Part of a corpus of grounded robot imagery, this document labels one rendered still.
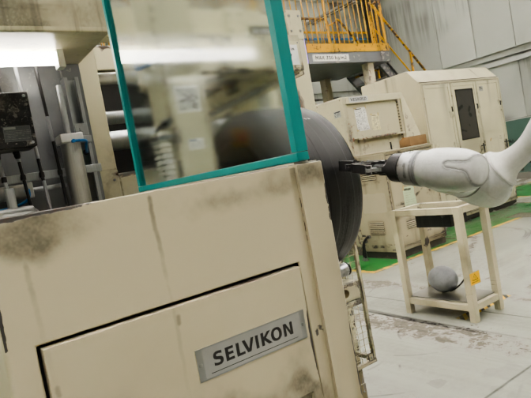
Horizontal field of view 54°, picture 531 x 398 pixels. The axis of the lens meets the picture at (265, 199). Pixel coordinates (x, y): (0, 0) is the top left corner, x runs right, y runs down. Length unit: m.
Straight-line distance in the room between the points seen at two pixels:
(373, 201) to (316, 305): 5.54
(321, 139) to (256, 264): 0.99
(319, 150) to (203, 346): 1.03
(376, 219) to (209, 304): 5.69
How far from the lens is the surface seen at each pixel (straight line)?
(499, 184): 1.36
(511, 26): 13.78
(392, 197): 6.04
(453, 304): 3.91
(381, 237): 6.23
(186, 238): 0.56
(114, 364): 0.54
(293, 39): 2.15
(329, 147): 1.56
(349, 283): 1.70
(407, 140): 6.51
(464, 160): 1.23
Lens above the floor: 1.27
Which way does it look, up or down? 3 degrees down
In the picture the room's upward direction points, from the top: 10 degrees counter-clockwise
